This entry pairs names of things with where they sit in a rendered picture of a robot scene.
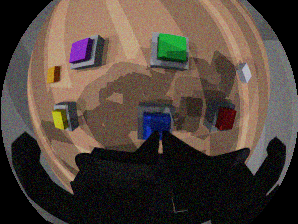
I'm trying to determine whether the blue button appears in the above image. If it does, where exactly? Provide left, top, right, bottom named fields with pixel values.
left=138, top=101, right=176, bottom=140

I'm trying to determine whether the purple button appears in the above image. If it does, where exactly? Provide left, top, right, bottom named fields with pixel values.
left=69, top=35, right=105, bottom=69

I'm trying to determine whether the green button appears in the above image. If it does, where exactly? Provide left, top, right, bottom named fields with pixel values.
left=150, top=32, right=189, bottom=71

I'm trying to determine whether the orange block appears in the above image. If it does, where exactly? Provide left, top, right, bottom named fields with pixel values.
left=47, top=65, right=61, bottom=84

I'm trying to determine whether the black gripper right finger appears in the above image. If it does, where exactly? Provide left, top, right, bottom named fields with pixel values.
left=161, top=131, right=250, bottom=212

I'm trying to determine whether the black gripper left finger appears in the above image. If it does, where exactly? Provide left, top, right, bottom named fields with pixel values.
left=74, top=131, right=160, bottom=206

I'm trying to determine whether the yellow button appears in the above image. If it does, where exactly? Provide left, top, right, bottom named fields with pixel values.
left=52, top=101, right=80, bottom=132

